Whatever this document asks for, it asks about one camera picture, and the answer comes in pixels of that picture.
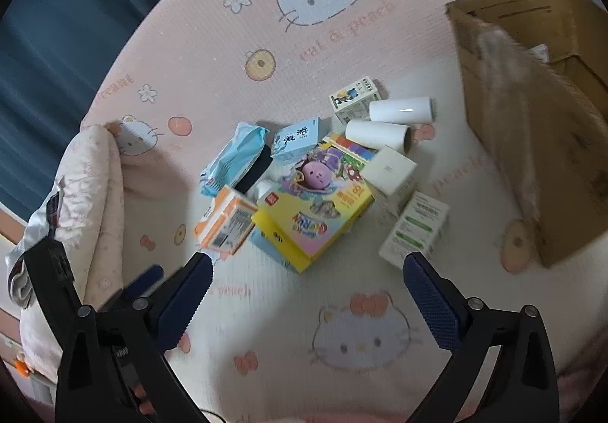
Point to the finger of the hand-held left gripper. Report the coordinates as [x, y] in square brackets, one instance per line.
[142, 283]

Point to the plain white box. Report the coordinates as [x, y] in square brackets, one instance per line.
[392, 176]

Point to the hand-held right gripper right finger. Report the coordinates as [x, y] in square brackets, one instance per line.
[432, 299]

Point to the white cartoon figure box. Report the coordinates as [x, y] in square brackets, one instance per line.
[354, 102]

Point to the white box with green label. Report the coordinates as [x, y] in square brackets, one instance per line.
[415, 228]

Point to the dark teal curtain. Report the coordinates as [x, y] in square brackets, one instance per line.
[71, 24]

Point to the small orange object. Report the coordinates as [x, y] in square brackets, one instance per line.
[22, 364]

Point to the person's left hand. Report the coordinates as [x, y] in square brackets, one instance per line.
[138, 398]

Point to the folded pink quilt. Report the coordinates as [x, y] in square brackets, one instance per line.
[90, 195]

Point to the colourful yellow puzzle box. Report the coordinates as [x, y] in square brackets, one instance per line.
[313, 209]

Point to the brown cardboard box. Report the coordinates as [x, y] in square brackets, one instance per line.
[522, 143]

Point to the orange tissue packet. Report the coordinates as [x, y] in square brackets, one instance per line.
[225, 221]

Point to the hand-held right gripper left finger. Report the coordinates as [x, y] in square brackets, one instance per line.
[186, 292]

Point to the blue wet wipes packet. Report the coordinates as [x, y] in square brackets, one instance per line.
[232, 157]

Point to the light blue small box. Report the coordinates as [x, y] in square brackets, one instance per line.
[299, 140]

